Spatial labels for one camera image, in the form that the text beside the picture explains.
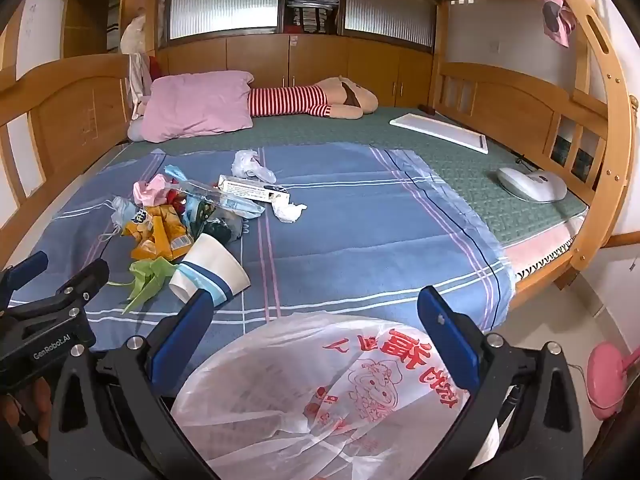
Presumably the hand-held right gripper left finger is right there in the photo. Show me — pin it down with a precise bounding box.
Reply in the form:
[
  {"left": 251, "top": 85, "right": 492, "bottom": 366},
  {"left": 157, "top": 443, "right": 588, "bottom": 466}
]
[{"left": 47, "top": 287, "right": 221, "bottom": 480}]

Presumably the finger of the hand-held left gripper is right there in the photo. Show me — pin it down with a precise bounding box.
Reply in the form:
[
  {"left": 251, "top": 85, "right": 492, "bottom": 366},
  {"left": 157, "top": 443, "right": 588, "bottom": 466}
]
[
  {"left": 0, "top": 251, "right": 49, "bottom": 291},
  {"left": 7, "top": 259, "right": 110, "bottom": 321}
]

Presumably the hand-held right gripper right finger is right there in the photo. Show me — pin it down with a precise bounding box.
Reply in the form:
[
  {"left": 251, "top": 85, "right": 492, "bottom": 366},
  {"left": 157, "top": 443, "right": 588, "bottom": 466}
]
[{"left": 417, "top": 285, "right": 586, "bottom": 480}]

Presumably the blue face mask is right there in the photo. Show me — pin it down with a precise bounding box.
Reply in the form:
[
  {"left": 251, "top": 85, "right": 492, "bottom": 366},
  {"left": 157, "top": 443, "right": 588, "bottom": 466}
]
[{"left": 98, "top": 196, "right": 138, "bottom": 242}]

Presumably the orange snack packet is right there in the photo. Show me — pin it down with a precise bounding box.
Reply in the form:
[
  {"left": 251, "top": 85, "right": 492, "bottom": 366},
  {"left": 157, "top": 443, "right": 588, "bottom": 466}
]
[{"left": 122, "top": 205, "right": 196, "bottom": 261}]

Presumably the pink plastic packet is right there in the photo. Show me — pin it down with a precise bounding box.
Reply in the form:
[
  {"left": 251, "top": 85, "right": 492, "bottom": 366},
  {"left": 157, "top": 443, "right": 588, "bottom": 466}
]
[{"left": 132, "top": 174, "right": 173, "bottom": 207}]

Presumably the dark green packet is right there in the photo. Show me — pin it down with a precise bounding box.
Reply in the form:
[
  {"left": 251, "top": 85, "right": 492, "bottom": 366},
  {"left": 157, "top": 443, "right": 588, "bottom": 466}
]
[{"left": 182, "top": 195, "right": 216, "bottom": 233}]

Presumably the white red-printed plastic bag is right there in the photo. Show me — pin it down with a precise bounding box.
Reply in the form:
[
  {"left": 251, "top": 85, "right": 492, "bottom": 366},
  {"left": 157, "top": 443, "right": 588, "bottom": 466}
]
[{"left": 171, "top": 310, "right": 501, "bottom": 480}]

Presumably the person's left hand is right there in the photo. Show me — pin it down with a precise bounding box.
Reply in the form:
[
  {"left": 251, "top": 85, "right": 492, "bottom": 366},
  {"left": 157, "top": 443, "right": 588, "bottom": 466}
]
[{"left": 0, "top": 377, "right": 51, "bottom": 441}]

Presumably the green crumpled wrapper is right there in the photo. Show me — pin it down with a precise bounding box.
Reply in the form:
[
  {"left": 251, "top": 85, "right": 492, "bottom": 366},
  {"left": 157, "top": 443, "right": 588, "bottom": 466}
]
[{"left": 107, "top": 257, "right": 178, "bottom": 313}]

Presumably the white blue paper cup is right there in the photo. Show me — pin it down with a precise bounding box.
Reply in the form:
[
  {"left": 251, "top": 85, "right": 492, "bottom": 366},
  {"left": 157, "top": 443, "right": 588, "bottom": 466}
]
[{"left": 168, "top": 234, "right": 251, "bottom": 305}]

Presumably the black crumpled wrapper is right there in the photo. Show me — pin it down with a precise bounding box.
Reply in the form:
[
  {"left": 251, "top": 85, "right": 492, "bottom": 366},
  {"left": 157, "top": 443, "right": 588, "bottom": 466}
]
[{"left": 202, "top": 217, "right": 244, "bottom": 245}]

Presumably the pink mattress pad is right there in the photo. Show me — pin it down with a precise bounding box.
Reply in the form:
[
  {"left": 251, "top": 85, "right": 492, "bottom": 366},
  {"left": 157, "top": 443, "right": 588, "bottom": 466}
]
[{"left": 502, "top": 215, "right": 588, "bottom": 281}]

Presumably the light blue packet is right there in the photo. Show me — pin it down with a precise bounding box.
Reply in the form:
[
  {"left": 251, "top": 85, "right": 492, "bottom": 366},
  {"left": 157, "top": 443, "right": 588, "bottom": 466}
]
[{"left": 220, "top": 195, "right": 266, "bottom": 220}]

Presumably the clear plastic wrapper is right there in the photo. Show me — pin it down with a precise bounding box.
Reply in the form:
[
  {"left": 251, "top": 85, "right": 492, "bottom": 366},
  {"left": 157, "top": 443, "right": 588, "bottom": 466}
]
[{"left": 165, "top": 165, "right": 226, "bottom": 206}]

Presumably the blue striped blanket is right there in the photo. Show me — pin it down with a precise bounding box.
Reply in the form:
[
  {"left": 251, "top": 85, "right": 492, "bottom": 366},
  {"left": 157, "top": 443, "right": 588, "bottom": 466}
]
[{"left": 0, "top": 141, "right": 516, "bottom": 356}]

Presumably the crumpled white tissue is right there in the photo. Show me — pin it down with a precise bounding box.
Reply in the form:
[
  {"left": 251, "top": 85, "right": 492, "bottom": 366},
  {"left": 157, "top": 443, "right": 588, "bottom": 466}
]
[{"left": 271, "top": 197, "right": 308, "bottom": 223}]

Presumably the grey white plush toy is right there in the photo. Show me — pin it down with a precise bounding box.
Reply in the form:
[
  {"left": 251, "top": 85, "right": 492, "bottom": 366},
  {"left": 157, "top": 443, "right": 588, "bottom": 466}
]
[{"left": 127, "top": 95, "right": 151, "bottom": 142}]

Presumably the pink desk fan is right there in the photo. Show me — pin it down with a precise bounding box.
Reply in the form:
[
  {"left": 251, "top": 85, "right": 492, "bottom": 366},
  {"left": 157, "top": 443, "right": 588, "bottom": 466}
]
[{"left": 586, "top": 341, "right": 633, "bottom": 420}]

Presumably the white handheld vacuum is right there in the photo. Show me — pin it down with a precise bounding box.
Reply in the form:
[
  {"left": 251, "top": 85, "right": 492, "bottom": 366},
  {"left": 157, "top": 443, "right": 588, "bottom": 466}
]
[{"left": 496, "top": 166, "right": 568, "bottom": 204}]

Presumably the green bed mat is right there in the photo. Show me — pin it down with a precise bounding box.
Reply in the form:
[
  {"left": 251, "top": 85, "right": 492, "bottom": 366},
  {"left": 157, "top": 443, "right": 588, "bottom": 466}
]
[{"left": 117, "top": 105, "right": 588, "bottom": 246}]

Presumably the pink pillow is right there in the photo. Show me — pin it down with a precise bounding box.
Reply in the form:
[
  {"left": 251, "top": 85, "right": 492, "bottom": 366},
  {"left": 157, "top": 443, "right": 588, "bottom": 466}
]
[{"left": 141, "top": 71, "right": 255, "bottom": 143}]

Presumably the white flat board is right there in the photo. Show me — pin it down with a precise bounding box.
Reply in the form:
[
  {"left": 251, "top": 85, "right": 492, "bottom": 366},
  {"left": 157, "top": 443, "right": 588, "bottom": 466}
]
[{"left": 390, "top": 112, "right": 489, "bottom": 154}]

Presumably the hanging white plastic bag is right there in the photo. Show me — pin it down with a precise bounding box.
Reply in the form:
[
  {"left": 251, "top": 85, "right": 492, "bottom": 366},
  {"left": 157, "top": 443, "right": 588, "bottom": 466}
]
[{"left": 120, "top": 15, "right": 151, "bottom": 56}]

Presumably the striped plush doll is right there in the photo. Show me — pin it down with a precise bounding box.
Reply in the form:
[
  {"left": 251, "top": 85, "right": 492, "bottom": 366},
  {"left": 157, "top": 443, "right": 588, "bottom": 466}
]
[{"left": 247, "top": 76, "right": 378, "bottom": 121}]

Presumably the ribbed glass window panel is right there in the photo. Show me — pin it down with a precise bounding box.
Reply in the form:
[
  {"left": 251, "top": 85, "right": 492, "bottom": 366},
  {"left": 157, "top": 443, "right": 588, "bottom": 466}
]
[
  {"left": 167, "top": 0, "right": 281, "bottom": 41},
  {"left": 342, "top": 0, "right": 436, "bottom": 51}
]

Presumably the pink hanging cloth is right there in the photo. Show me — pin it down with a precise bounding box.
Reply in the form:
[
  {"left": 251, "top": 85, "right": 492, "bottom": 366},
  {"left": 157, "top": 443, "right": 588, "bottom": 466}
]
[{"left": 537, "top": 0, "right": 576, "bottom": 48}]

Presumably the wooden bunk bed frame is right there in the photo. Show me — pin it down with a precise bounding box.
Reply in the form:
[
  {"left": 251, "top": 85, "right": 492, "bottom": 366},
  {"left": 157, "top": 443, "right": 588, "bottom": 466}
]
[{"left": 0, "top": 0, "right": 640, "bottom": 311}]

